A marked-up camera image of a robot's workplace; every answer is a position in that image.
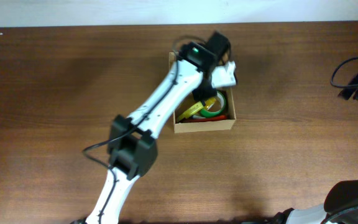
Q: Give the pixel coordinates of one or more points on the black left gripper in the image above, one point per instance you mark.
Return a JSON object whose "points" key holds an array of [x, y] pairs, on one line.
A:
{"points": [[202, 91]]}

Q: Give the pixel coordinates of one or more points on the green tape roll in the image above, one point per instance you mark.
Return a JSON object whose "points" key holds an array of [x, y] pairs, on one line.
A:
{"points": [[223, 103]]}

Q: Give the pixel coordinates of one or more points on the small yellow tape roll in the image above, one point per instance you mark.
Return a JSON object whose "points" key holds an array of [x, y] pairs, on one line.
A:
{"points": [[209, 103]]}

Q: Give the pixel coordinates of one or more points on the yellow highlighter marker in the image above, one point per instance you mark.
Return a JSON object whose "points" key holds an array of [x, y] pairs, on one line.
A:
{"points": [[191, 111]]}

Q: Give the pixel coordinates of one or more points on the cardboard box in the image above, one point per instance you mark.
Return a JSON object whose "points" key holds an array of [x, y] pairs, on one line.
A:
{"points": [[180, 127]]}

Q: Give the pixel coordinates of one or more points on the pink highlighter marker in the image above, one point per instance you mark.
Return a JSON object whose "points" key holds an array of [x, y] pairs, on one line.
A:
{"points": [[216, 118]]}

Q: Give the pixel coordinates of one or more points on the blue whiteboard marker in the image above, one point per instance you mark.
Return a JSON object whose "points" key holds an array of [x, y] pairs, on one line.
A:
{"points": [[195, 116]]}

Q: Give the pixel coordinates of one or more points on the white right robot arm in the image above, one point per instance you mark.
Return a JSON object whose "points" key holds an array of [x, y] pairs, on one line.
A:
{"points": [[341, 203]]}

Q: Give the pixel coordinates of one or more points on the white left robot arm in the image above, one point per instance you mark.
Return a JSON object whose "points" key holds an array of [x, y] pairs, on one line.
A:
{"points": [[200, 67]]}

